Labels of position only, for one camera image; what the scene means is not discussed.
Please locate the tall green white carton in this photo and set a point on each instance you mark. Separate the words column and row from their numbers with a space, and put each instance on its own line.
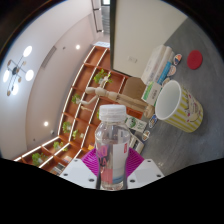
column 136, row 124

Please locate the grey curtain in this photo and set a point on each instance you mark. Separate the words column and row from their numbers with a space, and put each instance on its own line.
column 106, row 20

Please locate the ceiling air vent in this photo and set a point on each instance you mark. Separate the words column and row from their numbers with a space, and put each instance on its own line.
column 48, row 57

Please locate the stack of white boxes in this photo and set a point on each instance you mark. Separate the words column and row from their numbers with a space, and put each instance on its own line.
column 155, row 65

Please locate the recessed ceiling light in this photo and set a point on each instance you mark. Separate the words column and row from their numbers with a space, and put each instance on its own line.
column 77, row 47
column 45, row 123

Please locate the flat round red coaster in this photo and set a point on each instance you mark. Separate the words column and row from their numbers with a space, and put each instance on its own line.
column 195, row 59

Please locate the tan chair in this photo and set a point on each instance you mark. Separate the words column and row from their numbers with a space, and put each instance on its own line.
column 133, row 88

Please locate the black ceiling track rail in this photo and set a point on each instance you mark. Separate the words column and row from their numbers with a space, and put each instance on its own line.
column 97, row 16

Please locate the green white cardboard box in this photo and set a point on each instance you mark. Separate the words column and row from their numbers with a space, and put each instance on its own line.
column 151, row 94

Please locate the yellow striped white mug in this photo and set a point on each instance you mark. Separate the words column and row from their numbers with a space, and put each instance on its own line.
column 185, row 111

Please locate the clear plastic water bottle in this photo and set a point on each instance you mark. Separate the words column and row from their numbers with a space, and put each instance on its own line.
column 112, row 150

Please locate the orange wooden shelf unit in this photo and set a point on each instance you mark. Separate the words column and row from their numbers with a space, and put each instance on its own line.
column 86, row 76

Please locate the white wall switch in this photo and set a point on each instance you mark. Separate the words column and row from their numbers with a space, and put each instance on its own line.
column 132, row 60

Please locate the round bulb ceiling lamp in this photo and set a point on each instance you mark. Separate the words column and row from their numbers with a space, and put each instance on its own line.
column 16, row 70

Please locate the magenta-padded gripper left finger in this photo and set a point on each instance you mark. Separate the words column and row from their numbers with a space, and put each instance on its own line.
column 78, row 171

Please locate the wooden artist mannequin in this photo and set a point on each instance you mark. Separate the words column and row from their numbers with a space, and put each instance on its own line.
column 115, row 96

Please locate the round printed sticker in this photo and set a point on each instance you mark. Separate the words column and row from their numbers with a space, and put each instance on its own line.
column 165, row 81
column 146, row 135
column 152, row 121
column 172, row 70
column 177, row 59

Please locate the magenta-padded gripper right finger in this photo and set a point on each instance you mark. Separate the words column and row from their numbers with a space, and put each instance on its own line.
column 145, row 172

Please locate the white wall poster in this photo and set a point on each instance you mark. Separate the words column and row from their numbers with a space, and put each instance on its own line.
column 101, row 44

